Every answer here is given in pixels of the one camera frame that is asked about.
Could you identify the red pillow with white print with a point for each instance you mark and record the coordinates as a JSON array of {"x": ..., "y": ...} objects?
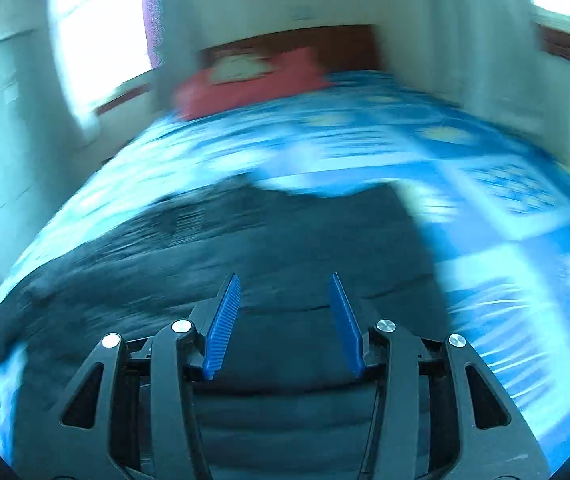
[{"x": 238, "y": 80}]

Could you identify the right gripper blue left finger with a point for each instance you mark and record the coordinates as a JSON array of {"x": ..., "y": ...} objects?
[{"x": 213, "y": 321}]

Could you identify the dark wooden headboard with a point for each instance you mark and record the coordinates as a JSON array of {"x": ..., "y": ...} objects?
[{"x": 338, "y": 47}]

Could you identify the blue patterned bed cover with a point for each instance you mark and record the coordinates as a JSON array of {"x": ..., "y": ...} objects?
[{"x": 495, "y": 211}]

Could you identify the white wardrobe with glass doors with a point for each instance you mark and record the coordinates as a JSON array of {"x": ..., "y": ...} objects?
[{"x": 27, "y": 198}]

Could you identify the bright window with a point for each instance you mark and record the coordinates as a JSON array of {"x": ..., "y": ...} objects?
[{"x": 98, "y": 46}]

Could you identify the black quilted puffer jacket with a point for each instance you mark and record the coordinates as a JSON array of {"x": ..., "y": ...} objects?
[{"x": 284, "y": 405}]

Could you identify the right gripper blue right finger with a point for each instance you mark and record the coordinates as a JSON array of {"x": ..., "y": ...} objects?
[{"x": 354, "y": 321}]

